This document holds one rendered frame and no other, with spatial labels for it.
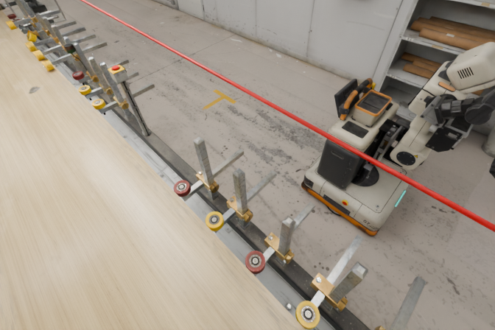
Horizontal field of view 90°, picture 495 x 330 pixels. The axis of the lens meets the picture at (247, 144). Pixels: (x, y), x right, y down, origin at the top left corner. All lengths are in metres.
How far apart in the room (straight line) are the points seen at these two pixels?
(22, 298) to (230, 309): 0.78
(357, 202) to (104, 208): 1.62
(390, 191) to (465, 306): 0.81
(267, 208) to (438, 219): 1.38
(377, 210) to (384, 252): 0.35
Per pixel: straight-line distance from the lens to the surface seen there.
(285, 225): 0.92
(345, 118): 1.77
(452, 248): 2.51
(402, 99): 3.35
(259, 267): 1.07
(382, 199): 2.11
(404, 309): 1.22
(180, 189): 1.27
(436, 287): 2.31
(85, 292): 1.24
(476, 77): 1.47
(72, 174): 1.60
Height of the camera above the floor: 1.93
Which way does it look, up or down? 48 degrees down
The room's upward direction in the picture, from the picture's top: 3 degrees counter-clockwise
